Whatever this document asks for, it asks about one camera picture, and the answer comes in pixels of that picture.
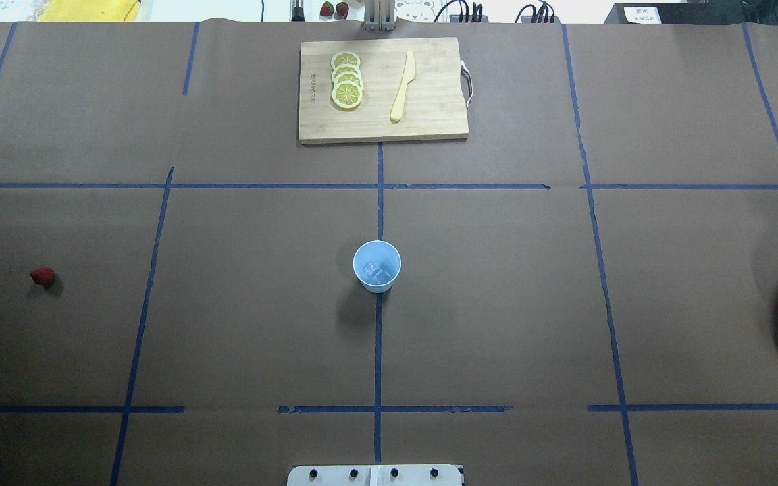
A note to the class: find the clear ice cube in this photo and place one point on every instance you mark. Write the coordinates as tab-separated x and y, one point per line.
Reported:
369	270
382	277

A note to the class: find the red strawberry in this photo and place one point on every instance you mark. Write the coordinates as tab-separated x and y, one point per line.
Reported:
43	276

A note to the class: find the light blue plastic cup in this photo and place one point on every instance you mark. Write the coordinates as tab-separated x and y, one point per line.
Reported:
385	255

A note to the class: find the blue tape line lengthwise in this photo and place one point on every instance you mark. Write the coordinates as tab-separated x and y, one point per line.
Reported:
379	304

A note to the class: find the lemon slice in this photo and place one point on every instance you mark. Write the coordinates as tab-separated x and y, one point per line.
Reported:
344	69
345	58
346	97
348	83

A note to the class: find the wooden cutting board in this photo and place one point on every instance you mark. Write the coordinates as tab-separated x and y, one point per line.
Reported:
436	108

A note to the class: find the yellow plastic knife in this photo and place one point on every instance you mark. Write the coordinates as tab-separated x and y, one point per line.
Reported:
407	77

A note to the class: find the yellow cloth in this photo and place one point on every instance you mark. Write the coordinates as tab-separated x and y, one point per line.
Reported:
91	11

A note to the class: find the blue tape line crosswise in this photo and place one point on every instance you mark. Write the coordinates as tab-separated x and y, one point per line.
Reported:
38	186

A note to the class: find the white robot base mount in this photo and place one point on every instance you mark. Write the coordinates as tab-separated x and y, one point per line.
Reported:
377	474

